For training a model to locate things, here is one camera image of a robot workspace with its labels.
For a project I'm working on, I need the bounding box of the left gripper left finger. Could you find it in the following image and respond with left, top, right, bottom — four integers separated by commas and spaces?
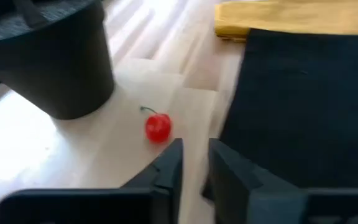
119, 138, 184, 224

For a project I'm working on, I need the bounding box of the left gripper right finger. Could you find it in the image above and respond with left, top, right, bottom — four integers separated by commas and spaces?
201, 138, 308, 224

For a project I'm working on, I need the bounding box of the red toy cherry with stem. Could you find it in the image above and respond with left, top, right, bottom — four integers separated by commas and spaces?
140, 105, 173, 144

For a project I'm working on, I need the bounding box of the black cloth with white tag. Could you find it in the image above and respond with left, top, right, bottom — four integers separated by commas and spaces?
219, 28, 358, 189

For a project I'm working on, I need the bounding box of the leafy green plant, black pot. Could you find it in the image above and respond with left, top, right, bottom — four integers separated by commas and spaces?
0, 0, 115, 121

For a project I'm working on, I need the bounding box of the yellow cloth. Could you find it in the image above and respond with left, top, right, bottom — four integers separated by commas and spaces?
213, 0, 358, 42

